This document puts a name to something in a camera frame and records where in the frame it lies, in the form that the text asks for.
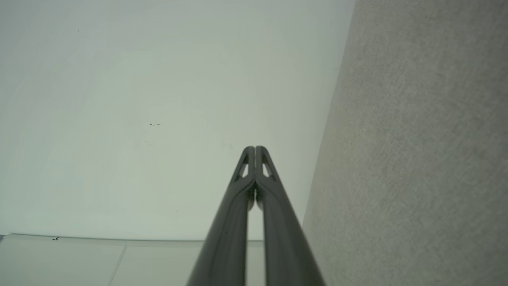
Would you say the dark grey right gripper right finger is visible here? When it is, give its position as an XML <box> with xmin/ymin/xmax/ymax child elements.
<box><xmin>255</xmin><ymin>146</ymin><xmax>326</xmax><ymax>286</ymax></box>

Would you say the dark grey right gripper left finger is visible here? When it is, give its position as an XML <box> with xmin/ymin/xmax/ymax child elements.
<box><xmin>187</xmin><ymin>146</ymin><xmax>256</xmax><ymax>286</ymax></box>

